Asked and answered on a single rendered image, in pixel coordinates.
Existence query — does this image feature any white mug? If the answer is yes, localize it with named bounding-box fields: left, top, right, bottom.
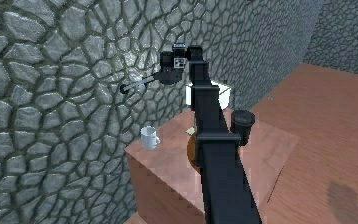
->
left=140, top=125, right=161, bottom=152

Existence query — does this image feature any orange round object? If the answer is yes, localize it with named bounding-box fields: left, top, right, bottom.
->
left=186, top=131, right=201, bottom=175

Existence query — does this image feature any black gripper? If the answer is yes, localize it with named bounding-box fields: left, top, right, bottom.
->
left=119, top=50, right=188, bottom=95

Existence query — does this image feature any white box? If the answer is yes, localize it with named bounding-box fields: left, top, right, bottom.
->
left=185, top=79, right=231, bottom=111

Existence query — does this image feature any black cup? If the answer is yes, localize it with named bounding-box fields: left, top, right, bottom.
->
left=230, top=109, right=256, bottom=147

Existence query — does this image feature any brown chest of drawers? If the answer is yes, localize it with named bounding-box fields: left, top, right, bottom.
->
left=124, top=107, right=301, bottom=224

